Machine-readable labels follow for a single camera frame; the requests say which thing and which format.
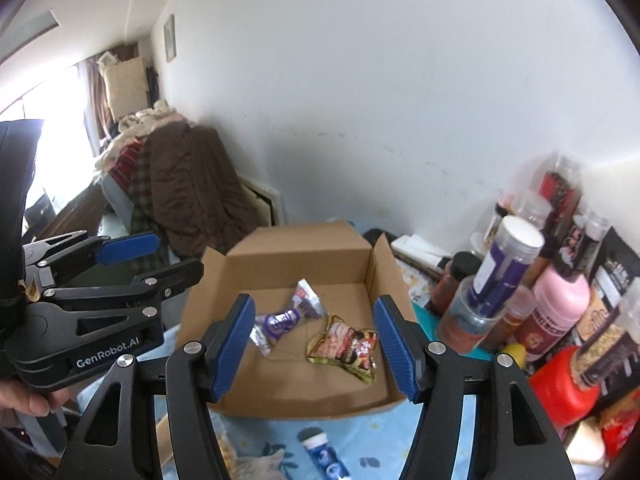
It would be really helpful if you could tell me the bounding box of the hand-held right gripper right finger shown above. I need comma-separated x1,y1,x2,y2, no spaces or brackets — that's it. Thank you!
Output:
372,295,576,480

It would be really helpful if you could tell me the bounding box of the small brown label jar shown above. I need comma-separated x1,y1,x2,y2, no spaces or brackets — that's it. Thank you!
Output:
482,190,516,256

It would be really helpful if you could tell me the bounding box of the red foil bag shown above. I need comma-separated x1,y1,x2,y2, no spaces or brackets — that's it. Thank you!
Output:
600,402,640,461

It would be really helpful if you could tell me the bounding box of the pile of cream clothes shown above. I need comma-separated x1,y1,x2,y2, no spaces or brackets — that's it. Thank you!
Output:
95,100,188,171

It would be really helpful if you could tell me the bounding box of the green checked cloth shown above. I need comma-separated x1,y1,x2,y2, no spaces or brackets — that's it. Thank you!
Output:
125,150,173,281

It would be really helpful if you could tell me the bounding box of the brown cardboard box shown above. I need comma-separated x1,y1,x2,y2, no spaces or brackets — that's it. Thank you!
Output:
177,220,421,418

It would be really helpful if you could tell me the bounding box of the purple label jar white lid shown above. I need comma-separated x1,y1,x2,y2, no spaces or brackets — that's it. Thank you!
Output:
470,216,546,311

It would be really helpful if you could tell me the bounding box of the white flat box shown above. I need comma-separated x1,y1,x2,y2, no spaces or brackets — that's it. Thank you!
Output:
392,234,453,266

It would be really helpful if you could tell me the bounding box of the window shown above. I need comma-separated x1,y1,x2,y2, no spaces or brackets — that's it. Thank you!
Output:
0,62,98,211

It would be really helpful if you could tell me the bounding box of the dark label clear jar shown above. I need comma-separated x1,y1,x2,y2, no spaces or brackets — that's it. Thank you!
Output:
555,210,611,281

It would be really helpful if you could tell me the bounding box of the blue floral tablecloth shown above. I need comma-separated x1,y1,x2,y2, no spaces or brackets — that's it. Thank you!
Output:
135,325,481,480

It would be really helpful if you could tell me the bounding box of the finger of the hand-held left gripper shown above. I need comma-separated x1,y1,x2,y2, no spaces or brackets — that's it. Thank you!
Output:
47,258,205,312
22,230,161,291

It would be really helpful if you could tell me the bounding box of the golden red snack packet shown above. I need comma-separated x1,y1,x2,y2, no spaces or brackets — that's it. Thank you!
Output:
306,314,378,385

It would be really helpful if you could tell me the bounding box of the black pouch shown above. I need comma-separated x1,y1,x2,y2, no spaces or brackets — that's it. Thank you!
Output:
575,227,640,346

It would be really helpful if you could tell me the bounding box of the person's left hand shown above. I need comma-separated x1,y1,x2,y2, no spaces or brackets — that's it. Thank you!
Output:
0,379,72,416

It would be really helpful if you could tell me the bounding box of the tall jar of red dates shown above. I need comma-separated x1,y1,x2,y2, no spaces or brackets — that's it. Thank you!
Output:
537,152,583,221

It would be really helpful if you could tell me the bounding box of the brown wooden furniture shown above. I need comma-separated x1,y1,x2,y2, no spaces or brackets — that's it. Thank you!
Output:
47,180,108,241

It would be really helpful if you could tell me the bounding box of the teal table cover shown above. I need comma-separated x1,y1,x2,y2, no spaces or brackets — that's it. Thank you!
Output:
412,305,443,341

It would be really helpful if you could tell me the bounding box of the clear bag of yellow crisps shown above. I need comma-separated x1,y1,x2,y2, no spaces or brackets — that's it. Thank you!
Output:
215,425,241,480

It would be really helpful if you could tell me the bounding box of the empty clear jar white lid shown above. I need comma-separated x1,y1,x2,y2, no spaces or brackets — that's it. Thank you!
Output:
510,192,551,231

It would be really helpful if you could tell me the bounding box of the dark hanging garment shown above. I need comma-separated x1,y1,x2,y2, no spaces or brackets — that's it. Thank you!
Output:
145,67,161,111

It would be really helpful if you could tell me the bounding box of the clear jar of red powder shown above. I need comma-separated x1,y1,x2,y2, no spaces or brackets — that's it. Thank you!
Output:
436,276,506,358

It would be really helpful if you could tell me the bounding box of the small framed wall picture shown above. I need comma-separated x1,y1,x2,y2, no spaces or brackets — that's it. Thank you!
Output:
163,14,177,63

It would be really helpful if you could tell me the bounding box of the brown spice jar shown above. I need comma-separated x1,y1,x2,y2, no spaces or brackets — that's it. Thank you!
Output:
492,285,536,351

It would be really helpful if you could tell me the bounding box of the red canister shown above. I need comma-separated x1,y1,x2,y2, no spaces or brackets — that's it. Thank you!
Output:
530,345,601,428

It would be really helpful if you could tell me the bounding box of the beige paper carton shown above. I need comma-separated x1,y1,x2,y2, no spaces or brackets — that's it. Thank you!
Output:
565,417,608,466

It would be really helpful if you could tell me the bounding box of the beige hanging cloth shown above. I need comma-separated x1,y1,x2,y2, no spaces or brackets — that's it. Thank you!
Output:
102,55,148,121

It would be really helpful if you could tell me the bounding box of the brown curtain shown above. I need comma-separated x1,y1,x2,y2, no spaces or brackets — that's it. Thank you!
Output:
80,45,141,141

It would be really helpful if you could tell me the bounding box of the white printed snack packet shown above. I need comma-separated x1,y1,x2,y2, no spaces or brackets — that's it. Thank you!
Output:
235,441,296,480

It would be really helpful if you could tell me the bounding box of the blue tube with white cap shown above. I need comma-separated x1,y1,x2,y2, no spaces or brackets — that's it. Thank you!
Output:
298,427,351,480

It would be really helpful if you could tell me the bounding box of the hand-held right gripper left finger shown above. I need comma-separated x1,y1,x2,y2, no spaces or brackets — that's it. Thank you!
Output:
55,294,257,480

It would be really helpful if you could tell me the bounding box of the pink bottle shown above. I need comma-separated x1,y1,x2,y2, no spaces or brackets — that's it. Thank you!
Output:
515,262,592,361

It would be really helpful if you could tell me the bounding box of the white framed board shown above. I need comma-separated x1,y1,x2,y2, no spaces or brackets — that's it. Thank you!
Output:
237,172,286,228

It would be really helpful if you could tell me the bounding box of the black lid spice jar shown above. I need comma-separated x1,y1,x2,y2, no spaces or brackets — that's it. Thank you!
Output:
431,251,481,313

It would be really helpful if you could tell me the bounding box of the brown jacket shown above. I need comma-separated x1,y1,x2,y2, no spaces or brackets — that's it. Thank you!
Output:
147,122,261,261

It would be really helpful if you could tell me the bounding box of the granola jar black label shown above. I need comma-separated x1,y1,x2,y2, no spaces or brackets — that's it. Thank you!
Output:
575,290,640,391

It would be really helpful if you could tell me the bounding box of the white purple candy packet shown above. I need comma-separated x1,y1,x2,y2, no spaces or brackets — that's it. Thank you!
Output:
291,280,325,320

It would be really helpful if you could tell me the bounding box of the red striped cloth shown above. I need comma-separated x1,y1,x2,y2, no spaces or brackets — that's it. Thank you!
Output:
107,142,146,188

